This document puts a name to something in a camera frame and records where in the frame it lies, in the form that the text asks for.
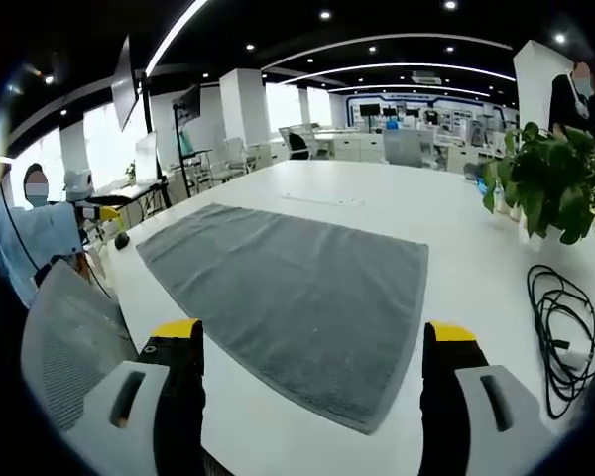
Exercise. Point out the white mesh office chair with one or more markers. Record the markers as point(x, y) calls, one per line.
point(406, 148)

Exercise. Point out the grey towel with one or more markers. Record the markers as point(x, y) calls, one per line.
point(287, 297)

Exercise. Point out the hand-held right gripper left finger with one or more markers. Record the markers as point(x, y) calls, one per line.
point(129, 426)

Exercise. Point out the blue cloth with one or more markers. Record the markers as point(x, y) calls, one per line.
point(478, 178)

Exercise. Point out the small monitor on stand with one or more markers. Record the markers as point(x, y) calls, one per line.
point(188, 101)

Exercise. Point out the white table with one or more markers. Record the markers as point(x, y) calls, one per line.
point(476, 277)

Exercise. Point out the white desktop monitor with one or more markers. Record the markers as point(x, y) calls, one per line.
point(146, 158)

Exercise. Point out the green potted plant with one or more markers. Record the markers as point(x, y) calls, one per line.
point(550, 183)

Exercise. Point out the white power adapter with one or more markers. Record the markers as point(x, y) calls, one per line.
point(574, 355)

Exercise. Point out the large monitor on stand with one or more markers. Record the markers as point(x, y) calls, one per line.
point(125, 84)

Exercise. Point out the black office chair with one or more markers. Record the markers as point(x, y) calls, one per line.
point(297, 145)

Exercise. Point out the clear plastic bottle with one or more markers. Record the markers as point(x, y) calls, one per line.
point(499, 196)

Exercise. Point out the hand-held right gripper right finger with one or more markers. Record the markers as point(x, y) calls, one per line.
point(476, 426)

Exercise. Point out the small black object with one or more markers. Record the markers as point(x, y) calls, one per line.
point(121, 241)

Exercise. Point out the grey mesh office chair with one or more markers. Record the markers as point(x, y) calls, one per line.
point(69, 337)

